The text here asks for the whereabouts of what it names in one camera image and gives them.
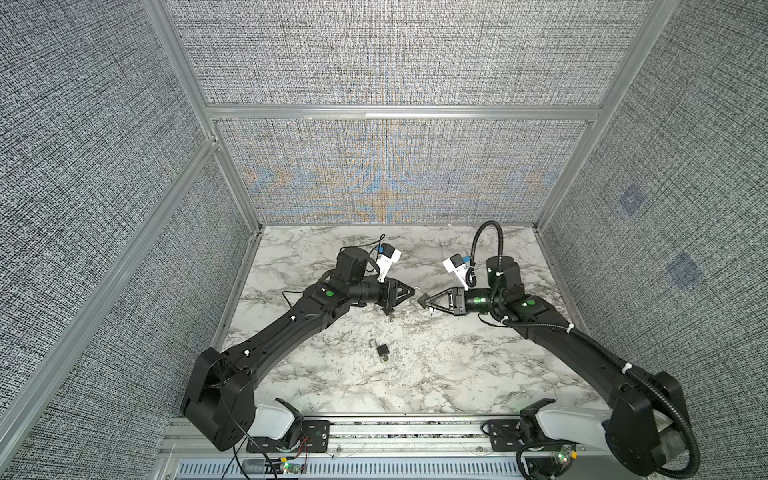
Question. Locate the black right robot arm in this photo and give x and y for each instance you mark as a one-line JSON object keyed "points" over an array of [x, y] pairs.
{"points": [[646, 425]]}

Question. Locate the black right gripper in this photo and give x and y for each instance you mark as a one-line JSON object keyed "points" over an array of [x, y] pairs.
{"points": [[459, 300]]}

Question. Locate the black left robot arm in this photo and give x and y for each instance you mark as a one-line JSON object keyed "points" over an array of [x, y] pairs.
{"points": [[219, 397]]}

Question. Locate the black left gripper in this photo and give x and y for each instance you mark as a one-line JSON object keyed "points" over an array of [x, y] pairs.
{"points": [[390, 293]]}

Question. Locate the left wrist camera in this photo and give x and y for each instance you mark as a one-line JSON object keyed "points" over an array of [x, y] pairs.
{"points": [[386, 256]]}

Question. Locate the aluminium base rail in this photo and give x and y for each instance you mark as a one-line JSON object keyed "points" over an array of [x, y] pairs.
{"points": [[338, 435]]}

